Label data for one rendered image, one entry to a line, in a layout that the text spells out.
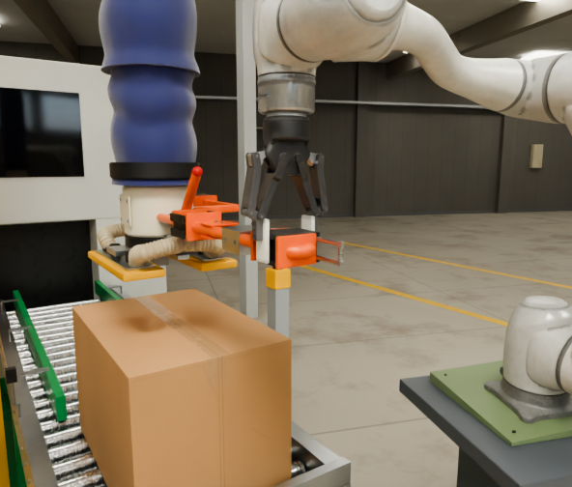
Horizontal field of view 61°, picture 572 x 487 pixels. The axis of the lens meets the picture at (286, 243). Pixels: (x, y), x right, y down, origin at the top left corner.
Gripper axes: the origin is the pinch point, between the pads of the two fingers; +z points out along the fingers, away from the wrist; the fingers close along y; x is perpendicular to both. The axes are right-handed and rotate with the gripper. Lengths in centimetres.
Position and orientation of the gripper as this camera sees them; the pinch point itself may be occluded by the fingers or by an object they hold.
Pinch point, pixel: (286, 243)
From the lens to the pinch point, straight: 79.8
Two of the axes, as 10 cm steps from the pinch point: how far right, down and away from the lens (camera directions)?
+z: 0.0, 9.9, 1.6
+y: -8.3, 0.8, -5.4
